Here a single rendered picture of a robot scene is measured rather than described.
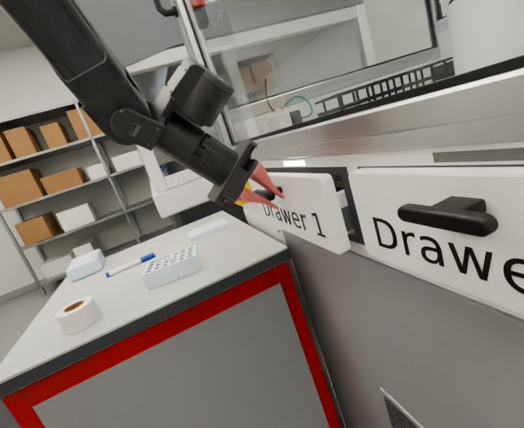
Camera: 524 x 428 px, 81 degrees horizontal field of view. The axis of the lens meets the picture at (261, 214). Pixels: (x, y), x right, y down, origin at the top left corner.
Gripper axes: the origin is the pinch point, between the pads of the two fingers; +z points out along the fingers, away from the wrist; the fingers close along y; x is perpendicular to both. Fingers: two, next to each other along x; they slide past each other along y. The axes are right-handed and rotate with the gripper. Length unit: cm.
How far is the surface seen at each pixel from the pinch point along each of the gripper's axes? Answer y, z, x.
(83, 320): -37.6, -14.7, 17.6
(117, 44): 25, -48, 84
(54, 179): -82, -100, 377
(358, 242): 0.2, 10.0, -10.0
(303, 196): 2.1, 1.4, -5.1
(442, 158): 8.1, 0.9, -25.0
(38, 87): 3, -173, 420
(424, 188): 5.4, 1.4, -24.3
